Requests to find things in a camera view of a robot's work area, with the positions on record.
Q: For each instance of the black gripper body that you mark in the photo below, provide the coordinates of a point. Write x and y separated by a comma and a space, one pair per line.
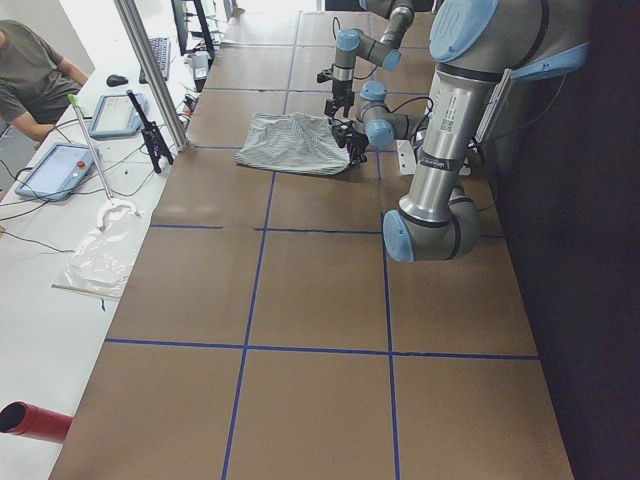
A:
341, 90
348, 136

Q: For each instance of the blue white striped polo shirt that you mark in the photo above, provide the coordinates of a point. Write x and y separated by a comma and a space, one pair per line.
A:
295, 143

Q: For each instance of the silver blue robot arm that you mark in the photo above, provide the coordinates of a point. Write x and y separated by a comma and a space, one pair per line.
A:
473, 45
353, 43

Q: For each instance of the black keyboard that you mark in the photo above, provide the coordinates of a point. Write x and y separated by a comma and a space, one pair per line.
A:
160, 48

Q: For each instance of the far blue teach pendant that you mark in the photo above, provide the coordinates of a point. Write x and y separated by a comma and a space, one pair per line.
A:
114, 117

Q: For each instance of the blue teach pendant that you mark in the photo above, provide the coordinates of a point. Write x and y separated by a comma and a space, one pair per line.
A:
57, 173
114, 117

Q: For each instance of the black computer mouse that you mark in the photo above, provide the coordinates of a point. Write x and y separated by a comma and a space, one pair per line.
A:
115, 80

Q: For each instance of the white reacher grabber stick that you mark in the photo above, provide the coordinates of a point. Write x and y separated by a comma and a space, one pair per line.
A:
112, 203

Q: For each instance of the near blue teach pendant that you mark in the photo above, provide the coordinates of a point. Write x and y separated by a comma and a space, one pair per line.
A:
57, 173

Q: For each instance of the clear plastic bag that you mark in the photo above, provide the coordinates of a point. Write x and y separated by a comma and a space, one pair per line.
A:
103, 261

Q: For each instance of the seated person in grey shirt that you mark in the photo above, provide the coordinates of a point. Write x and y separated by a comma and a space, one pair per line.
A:
35, 81

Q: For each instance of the red cylinder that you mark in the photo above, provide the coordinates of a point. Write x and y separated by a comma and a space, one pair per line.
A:
34, 422

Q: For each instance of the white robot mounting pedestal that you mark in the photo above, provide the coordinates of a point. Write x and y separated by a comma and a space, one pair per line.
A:
412, 155

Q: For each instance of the black camera stand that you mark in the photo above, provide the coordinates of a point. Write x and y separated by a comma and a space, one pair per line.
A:
153, 139

